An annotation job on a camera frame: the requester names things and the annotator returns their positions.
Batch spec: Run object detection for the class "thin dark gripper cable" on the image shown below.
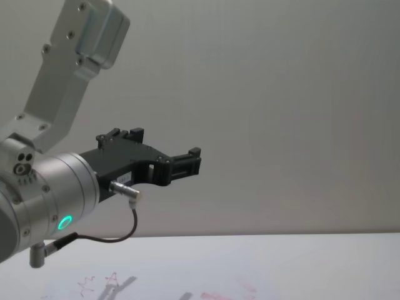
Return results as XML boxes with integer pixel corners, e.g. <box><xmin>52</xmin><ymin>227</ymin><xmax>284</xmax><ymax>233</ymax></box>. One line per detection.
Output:
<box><xmin>29</xmin><ymin>179</ymin><xmax>144</xmax><ymax>269</ymax></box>

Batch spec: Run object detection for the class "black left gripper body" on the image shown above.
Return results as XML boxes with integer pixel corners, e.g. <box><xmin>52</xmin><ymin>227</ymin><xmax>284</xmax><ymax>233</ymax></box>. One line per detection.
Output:
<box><xmin>77</xmin><ymin>142</ymin><xmax>164</xmax><ymax>204</ymax></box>

